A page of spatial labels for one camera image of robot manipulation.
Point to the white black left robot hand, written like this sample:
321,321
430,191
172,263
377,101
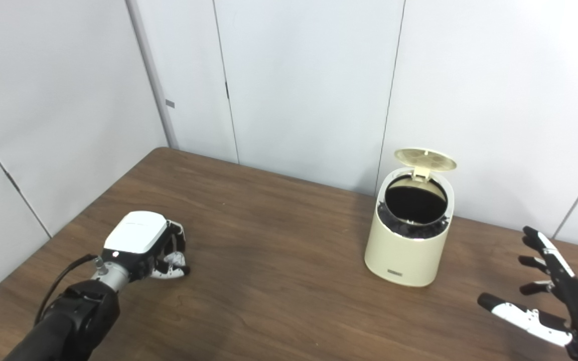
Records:
136,233

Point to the white paper ball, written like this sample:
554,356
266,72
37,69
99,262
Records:
174,259

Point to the cream desktop trash bin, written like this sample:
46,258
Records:
404,255

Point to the round cream bin lid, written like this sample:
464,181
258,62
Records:
427,158

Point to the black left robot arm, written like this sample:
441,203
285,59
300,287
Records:
73,316

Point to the black bin liner bag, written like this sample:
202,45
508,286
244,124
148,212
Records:
414,203

